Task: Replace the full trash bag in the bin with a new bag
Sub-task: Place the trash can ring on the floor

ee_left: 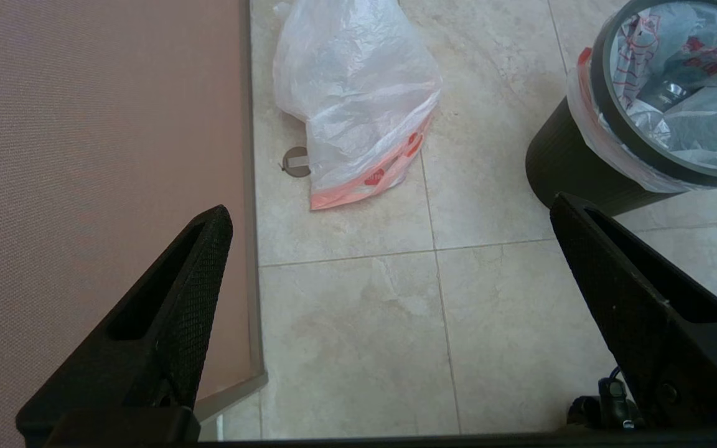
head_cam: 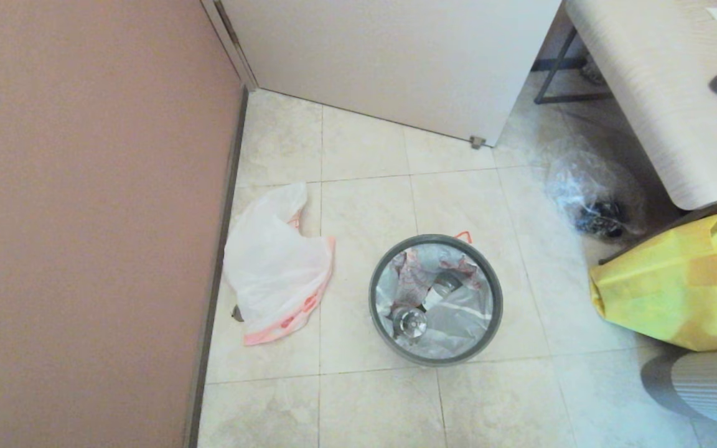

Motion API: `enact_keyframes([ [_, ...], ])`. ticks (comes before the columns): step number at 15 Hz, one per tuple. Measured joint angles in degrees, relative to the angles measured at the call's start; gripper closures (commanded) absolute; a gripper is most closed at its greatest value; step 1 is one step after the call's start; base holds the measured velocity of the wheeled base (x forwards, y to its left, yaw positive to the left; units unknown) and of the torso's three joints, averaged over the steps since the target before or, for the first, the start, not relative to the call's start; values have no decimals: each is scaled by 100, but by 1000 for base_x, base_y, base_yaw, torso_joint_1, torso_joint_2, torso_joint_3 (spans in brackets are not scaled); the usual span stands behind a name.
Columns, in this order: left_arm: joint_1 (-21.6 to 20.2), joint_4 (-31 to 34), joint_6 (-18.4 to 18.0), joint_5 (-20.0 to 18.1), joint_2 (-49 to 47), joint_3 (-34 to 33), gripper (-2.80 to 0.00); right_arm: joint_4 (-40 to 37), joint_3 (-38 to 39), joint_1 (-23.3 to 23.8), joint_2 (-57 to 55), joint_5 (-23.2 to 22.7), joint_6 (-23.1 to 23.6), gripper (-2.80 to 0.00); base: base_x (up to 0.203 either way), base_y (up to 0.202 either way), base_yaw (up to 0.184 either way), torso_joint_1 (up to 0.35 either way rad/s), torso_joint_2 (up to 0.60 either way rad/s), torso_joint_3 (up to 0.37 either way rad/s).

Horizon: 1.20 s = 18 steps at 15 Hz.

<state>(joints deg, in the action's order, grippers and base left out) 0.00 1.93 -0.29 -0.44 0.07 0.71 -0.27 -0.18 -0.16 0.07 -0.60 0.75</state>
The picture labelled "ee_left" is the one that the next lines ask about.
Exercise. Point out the round metal floor door stop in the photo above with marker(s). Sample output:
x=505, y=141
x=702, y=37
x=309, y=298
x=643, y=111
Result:
x=295, y=163

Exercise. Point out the clear labelled plastic water bottle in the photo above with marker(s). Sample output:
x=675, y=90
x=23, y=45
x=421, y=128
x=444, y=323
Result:
x=666, y=94

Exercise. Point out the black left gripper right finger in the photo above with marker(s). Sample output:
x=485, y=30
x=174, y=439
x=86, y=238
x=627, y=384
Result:
x=663, y=348

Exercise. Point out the grey metal baseboard strip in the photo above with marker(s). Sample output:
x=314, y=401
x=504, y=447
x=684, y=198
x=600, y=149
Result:
x=251, y=186

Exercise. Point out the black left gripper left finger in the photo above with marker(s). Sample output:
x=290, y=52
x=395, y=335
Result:
x=147, y=348

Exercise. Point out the white plastic bag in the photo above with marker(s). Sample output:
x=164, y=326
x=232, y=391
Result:
x=713, y=118

